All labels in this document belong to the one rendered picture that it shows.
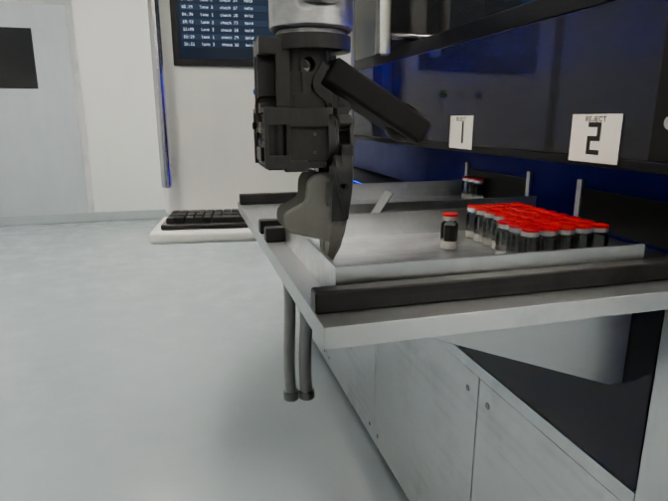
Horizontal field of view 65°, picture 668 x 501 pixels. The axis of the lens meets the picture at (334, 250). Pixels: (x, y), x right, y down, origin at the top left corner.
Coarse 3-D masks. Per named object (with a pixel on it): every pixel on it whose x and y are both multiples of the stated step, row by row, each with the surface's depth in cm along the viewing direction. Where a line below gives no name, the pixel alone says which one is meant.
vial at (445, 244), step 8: (448, 224) 66; (456, 224) 66; (440, 232) 67; (448, 232) 66; (456, 232) 67; (440, 240) 67; (448, 240) 67; (456, 240) 67; (440, 248) 68; (448, 248) 67; (456, 248) 67
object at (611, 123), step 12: (576, 120) 69; (588, 120) 67; (600, 120) 65; (612, 120) 63; (576, 132) 69; (588, 132) 67; (600, 132) 65; (612, 132) 63; (576, 144) 70; (600, 144) 65; (612, 144) 64; (576, 156) 70; (588, 156) 67; (600, 156) 66; (612, 156) 64
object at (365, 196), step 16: (352, 192) 109; (368, 192) 110; (400, 192) 111; (416, 192) 112; (432, 192) 113; (448, 192) 114; (352, 208) 82; (368, 208) 83; (384, 208) 84; (400, 208) 84; (416, 208) 85; (432, 208) 86; (448, 208) 87; (464, 208) 88
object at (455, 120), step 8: (456, 120) 99; (464, 120) 96; (472, 120) 94; (456, 128) 100; (464, 128) 97; (472, 128) 94; (456, 136) 100; (464, 136) 97; (456, 144) 100; (464, 144) 97
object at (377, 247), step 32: (352, 224) 74; (384, 224) 75; (416, 224) 76; (320, 256) 52; (352, 256) 64; (384, 256) 64; (416, 256) 64; (448, 256) 64; (480, 256) 51; (512, 256) 52; (544, 256) 53; (576, 256) 54; (608, 256) 55; (640, 256) 56
